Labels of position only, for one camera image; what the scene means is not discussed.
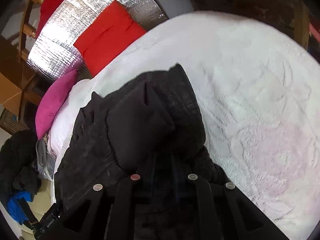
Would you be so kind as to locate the red pillow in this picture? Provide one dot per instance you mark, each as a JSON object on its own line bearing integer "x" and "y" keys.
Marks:
{"x": 110, "y": 37}

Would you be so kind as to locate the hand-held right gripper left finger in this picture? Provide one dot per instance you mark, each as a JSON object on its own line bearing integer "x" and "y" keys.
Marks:
{"x": 140, "y": 187}

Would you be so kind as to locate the pink pillow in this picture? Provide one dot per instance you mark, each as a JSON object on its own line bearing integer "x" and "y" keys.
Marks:
{"x": 52, "y": 105}

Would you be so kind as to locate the dark puffer jacket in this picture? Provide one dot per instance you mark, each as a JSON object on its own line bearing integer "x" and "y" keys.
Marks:
{"x": 150, "y": 110}

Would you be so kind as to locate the grey garment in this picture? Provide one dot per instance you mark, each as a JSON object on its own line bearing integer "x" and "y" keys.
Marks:
{"x": 43, "y": 157}

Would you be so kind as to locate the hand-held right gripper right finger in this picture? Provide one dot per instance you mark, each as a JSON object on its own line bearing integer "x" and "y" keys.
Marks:
{"x": 190, "y": 187}

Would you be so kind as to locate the white bed blanket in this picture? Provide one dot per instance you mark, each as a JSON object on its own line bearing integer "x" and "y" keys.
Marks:
{"x": 250, "y": 105}

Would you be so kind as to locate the pile of black clothes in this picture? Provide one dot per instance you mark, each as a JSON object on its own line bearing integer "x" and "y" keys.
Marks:
{"x": 15, "y": 155}

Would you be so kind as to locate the blue jacket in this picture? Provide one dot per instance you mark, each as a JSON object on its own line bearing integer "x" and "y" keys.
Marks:
{"x": 17, "y": 205}

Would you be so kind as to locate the red cloth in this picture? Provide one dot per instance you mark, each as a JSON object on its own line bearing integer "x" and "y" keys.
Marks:
{"x": 55, "y": 0}

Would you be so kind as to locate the silver foil panel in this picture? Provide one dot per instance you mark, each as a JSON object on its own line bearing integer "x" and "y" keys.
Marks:
{"x": 75, "y": 30}

